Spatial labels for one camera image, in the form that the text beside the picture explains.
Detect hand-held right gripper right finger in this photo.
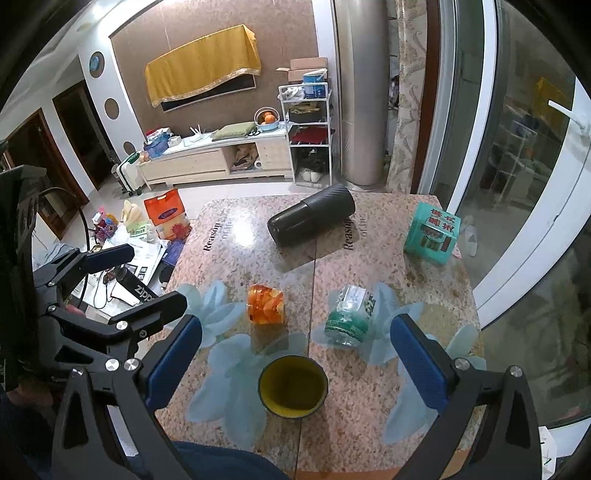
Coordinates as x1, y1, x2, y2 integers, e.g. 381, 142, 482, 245
389, 313, 542, 480

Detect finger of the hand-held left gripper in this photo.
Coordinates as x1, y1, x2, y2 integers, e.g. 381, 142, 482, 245
33, 244, 136, 288
39, 291, 189, 370

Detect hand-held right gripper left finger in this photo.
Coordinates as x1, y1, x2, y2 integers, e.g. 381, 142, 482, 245
51, 314, 204, 480

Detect black ribbed cup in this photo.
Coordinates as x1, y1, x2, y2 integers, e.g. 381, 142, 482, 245
267, 183, 356, 250

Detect dark cup with yellow inside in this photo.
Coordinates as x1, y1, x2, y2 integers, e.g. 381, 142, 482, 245
257, 354, 329, 419

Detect person's left hand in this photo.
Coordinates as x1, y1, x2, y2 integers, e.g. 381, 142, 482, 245
7, 376, 63, 409

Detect black flat box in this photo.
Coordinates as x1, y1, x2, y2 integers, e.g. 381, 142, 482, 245
111, 272, 161, 308

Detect printed paper sheets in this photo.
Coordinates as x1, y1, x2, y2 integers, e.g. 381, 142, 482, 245
124, 239, 168, 283

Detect green tissue pack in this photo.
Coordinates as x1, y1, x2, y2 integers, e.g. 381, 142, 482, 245
122, 222, 153, 241

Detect orange printed bag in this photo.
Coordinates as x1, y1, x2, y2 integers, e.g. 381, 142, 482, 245
144, 189, 192, 241

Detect clear bottle with green label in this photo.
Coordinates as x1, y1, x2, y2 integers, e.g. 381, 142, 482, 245
324, 284, 377, 348

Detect white suitcase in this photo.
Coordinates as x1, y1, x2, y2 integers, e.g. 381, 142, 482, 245
115, 150, 145, 195

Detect orange plastic jar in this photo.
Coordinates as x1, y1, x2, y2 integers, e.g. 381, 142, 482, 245
247, 284, 286, 326

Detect light wooden television cabinet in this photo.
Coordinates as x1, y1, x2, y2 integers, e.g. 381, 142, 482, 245
139, 124, 294, 188

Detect teal printed box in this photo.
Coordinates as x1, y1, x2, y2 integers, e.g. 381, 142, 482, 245
403, 202, 462, 267

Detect white slipper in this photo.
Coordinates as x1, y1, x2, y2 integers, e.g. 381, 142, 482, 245
462, 215, 482, 257

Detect green cushion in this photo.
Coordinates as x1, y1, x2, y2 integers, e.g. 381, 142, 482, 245
212, 122, 257, 140

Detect fruit bowl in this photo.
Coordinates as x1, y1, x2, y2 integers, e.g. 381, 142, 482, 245
254, 107, 280, 133

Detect TV with yellow cloth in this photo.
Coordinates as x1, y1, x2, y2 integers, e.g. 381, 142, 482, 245
145, 24, 262, 108

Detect white shelf rack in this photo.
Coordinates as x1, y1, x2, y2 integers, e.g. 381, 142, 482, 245
278, 84, 334, 185

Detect red cloth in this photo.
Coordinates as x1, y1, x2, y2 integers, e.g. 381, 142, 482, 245
291, 127, 329, 146

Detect blue and white box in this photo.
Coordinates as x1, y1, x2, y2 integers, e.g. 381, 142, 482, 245
302, 69, 329, 100

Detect cardboard box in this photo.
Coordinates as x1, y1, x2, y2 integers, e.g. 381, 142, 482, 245
277, 58, 329, 86

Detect patterned curtain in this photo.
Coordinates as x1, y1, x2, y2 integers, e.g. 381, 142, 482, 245
390, 0, 430, 195

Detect grey column air conditioner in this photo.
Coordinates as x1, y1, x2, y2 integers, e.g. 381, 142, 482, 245
333, 0, 391, 191

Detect black cable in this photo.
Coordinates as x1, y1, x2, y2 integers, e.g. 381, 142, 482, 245
39, 188, 116, 308

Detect black wall television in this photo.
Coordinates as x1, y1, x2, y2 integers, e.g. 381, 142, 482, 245
159, 74, 258, 113

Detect white window handle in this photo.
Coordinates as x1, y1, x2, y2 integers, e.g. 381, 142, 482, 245
548, 99, 591, 134

